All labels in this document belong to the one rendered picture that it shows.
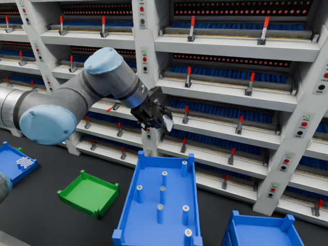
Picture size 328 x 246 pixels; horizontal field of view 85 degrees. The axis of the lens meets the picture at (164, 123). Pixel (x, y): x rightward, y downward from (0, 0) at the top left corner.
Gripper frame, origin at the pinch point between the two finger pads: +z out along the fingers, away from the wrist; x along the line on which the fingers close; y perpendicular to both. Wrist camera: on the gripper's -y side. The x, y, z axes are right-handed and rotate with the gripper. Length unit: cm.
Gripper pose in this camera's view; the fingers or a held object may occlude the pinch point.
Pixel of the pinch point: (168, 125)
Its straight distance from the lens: 71.7
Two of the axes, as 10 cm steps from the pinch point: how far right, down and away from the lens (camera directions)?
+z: 4.9, 5.3, 6.9
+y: -1.1, 8.3, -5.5
